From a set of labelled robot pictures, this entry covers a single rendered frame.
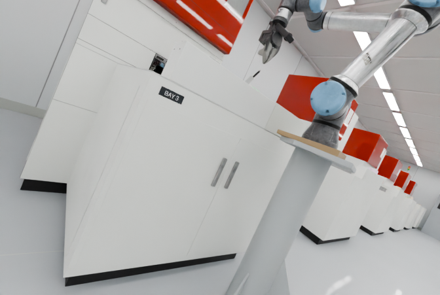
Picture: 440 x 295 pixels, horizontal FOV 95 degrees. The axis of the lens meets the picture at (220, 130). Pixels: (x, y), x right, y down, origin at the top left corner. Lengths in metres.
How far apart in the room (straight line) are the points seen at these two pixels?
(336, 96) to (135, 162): 0.73
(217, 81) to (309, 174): 0.53
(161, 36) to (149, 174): 0.86
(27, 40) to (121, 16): 1.60
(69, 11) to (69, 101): 1.62
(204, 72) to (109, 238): 0.68
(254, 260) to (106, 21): 1.34
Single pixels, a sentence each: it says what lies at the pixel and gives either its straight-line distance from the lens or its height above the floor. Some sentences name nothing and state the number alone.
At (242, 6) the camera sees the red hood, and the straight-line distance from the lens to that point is 1.64.
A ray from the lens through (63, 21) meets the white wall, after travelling 2.78.
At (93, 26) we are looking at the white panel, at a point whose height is 0.93.
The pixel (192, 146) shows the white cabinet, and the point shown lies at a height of 0.63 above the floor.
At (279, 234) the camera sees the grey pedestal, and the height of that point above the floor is 0.44.
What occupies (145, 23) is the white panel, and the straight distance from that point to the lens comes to 1.35.
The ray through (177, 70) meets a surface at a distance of 0.72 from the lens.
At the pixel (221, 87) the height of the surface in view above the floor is 0.89.
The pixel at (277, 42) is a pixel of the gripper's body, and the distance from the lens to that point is 1.05.
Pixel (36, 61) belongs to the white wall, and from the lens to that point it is 2.79.
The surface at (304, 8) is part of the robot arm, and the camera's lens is 1.10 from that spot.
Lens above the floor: 0.77
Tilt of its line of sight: 3 degrees down
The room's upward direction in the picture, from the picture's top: 24 degrees clockwise
